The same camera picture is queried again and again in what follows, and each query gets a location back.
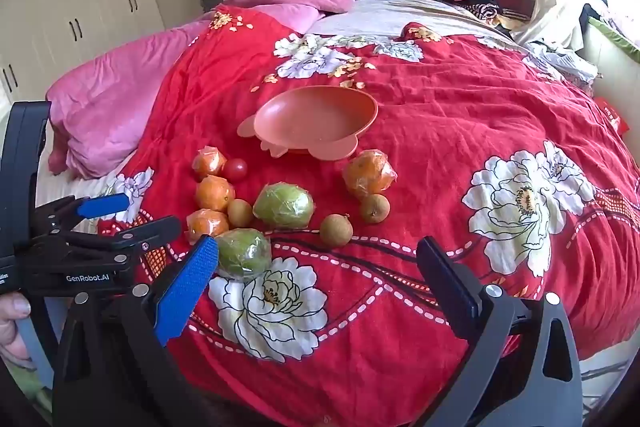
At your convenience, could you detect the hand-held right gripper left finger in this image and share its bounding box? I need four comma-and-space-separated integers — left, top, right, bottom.
52, 234, 221, 427

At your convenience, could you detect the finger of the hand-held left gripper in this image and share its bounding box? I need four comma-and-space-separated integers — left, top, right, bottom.
36, 193, 132, 234
34, 216, 182, 267

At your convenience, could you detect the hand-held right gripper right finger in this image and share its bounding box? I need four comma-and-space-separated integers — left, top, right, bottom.
416, 235, 583, 427

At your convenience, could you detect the plastic-wrapped orange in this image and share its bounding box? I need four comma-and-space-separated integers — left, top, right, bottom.
186, 208, 231, 244
342, 150, 398, 200
195, 175, 236, 212
191, 147, 228, 180

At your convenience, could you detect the plastic-wrapped green fruit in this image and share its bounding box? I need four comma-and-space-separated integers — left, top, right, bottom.
215, 228, 273, 282
252, 183, 316, 229

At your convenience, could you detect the brown longan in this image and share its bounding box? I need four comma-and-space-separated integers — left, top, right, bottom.
359, 193, 391, 224
227, 199, 254, 229
319, 214, 354, 248

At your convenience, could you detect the pink plastic bowl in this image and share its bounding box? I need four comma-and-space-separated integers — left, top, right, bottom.
237, 86, 379, 161

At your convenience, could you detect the person's left hand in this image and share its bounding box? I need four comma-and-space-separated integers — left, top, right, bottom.
0, 293, 37, 370

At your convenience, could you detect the white striped mattress sheet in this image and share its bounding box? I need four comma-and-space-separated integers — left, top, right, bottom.
34, 127, 128, 233

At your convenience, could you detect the pink quilt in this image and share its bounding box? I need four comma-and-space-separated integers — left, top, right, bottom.
46, 2, 323, 180

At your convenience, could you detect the red cherry tomato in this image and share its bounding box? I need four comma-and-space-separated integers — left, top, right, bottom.
222, 158, 249, 181

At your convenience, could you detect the red floral blanket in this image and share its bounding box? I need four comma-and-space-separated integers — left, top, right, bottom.
97, 4, 640, 427

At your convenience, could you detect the red and yellow box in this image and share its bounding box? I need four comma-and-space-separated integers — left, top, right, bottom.
594, 97, 629, 136

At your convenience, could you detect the white clothes heap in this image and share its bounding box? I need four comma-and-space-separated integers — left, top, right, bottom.
525, 39, 599, 82

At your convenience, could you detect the beige bed sheet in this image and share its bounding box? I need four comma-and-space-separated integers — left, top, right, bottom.
305, 0, 526, 52

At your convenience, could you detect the beige box with green trim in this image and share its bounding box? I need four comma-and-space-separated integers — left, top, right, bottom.
586, 17, 640, 108

